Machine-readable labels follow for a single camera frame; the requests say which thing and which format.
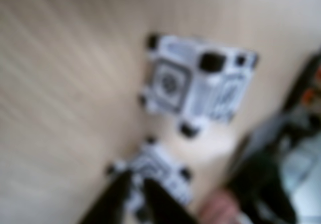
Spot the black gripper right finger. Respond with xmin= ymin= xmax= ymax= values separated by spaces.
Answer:
xmin=141 ymin=178 xmax=198 ymax=224

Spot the black and orange device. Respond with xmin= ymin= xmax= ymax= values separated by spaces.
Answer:
xmin=282 ymin=49 xmax=321 ymax=137

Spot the white cube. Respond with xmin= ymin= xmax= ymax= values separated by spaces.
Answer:
xmin=139 ymin=33 xmax=259 ymax=140
xmin=106 ymin=137 xmax=194 ymax=219

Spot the person's hand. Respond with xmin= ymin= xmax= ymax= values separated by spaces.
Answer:
xmin=199 ymin=188 xmax=240 ymax=224

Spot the white cube, key print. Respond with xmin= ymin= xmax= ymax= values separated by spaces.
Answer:
xmin=106 ymin=137 xmax=194 ymax=219

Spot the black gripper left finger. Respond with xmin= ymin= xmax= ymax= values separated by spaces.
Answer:
xmin=77 ymin=170 xmax=133 ymax=224

